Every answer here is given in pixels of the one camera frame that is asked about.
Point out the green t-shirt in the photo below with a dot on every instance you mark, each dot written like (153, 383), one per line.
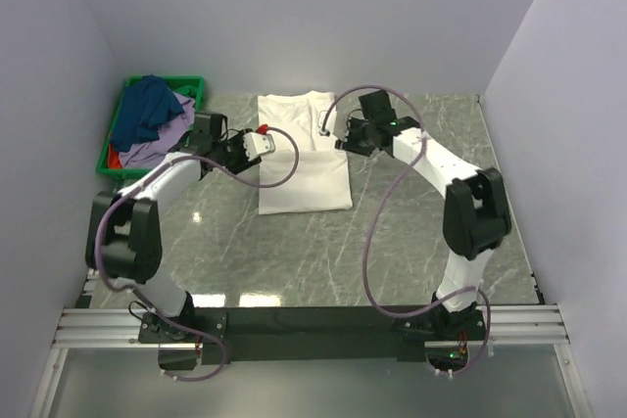
(190, 91)

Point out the navy blue t-shirt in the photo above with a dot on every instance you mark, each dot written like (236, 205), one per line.
(146, 105)

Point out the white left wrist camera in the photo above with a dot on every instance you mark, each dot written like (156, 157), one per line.
(258, 143)

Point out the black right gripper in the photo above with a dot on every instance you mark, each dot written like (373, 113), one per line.
(347, 144)

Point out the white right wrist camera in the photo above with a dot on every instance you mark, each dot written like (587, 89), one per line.
(326, 122)

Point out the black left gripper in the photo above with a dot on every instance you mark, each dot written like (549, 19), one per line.
(244, 164)

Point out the aluminium frame rail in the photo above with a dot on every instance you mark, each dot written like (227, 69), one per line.
(219, 248)

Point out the orange t-shirt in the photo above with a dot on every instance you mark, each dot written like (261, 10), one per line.
(113, 159)

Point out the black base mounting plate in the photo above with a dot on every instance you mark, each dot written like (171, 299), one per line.
(311, 333)

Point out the lavender t-shirt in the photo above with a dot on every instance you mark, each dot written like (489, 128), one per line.
(148, 155)

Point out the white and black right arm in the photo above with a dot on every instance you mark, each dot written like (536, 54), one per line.
(476, 216)

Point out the white t-shirt with red print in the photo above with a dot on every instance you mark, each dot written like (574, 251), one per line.
(321, 180)

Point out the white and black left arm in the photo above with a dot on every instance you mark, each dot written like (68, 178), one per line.
(124, 241)

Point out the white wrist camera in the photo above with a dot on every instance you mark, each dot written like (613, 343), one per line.
(326, 122)
(258, 143)

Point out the green plastic crate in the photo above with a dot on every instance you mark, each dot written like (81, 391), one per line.
(173, 82)

